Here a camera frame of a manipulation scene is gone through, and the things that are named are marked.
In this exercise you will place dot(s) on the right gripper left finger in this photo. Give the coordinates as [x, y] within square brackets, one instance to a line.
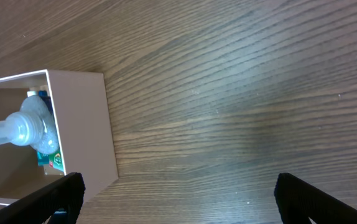
[58, 202]

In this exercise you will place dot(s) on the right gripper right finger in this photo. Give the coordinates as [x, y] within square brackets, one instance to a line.
[300, 202]

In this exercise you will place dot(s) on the green soap packet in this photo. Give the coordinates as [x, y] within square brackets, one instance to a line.
[56, 161]

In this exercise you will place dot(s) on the teal toothpaste tube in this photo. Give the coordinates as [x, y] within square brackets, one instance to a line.
[42, 159]

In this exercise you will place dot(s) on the clear bottle dark liquid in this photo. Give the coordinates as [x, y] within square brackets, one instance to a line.
[33, 125]

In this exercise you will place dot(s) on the blue disposable razor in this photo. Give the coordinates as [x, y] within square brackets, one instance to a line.
[47, 99]

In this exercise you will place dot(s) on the white cardboard box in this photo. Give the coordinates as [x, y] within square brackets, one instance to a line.
[80, 110]

